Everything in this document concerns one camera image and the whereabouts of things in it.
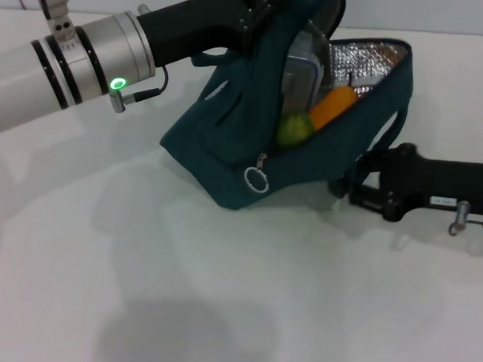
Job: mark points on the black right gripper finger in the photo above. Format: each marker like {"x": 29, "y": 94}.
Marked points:
{"x": 369, "y": 196}
{"x": 372, "y": 160}

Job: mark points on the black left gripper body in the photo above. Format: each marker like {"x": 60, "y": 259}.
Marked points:
{"x": 192, "y": 26}

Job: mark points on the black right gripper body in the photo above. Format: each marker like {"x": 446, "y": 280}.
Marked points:
{"x": 434, "y": 181}

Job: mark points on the dark teal fabric bag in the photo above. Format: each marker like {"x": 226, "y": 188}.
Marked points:
{"x": 347, "y": 153}

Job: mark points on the orange yellow pear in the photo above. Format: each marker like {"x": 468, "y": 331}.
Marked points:
{"x": 333, "y": 107}

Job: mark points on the clear plastic lidded container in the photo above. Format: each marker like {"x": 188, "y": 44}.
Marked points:
{"x": 302, "y": 75}

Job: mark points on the green cucumber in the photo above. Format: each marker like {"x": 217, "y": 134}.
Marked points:
{"x": 294, "y": 129}

